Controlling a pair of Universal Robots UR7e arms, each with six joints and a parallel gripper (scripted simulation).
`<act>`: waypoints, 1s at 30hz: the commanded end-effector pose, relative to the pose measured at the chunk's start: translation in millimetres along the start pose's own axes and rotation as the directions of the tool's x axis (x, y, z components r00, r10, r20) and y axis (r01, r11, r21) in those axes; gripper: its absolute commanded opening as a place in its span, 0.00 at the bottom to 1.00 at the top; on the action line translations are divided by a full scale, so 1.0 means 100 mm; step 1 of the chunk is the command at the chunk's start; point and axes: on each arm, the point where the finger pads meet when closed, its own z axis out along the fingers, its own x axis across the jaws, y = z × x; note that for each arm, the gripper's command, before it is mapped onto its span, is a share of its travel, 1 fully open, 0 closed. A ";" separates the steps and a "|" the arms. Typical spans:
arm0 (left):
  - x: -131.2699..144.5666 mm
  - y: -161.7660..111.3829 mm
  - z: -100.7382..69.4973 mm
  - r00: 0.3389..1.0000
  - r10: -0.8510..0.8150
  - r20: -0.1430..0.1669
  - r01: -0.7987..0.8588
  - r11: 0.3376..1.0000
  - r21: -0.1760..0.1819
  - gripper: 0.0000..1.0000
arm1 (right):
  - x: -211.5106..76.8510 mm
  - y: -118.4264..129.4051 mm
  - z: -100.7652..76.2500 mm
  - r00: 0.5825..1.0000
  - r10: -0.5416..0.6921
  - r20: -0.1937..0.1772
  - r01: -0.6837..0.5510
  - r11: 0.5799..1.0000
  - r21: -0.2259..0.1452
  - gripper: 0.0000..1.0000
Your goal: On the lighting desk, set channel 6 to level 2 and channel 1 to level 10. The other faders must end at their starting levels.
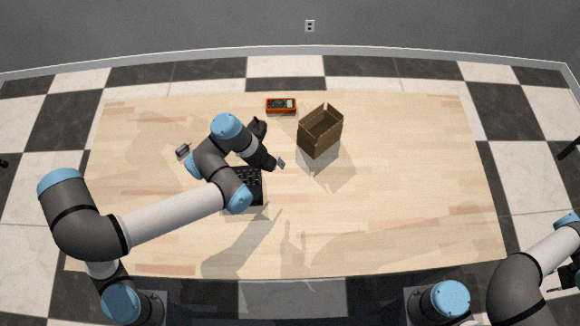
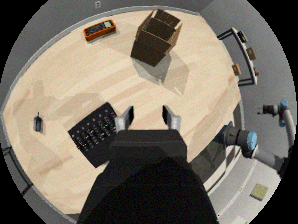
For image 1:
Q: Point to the brown cardboard box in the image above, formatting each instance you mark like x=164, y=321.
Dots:
x=321, y=126

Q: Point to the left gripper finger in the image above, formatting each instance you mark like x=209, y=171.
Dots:
x=279, y=163

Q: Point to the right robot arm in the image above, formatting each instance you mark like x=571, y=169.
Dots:
x=513, y=295

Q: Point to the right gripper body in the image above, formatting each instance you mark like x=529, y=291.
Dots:
x=567, y=275

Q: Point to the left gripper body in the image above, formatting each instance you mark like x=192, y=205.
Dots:
x=256, y=154

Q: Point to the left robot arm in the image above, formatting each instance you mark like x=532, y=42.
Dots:
x=85, y=235

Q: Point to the black lighting desk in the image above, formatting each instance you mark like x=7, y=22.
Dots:
x=253, y=182

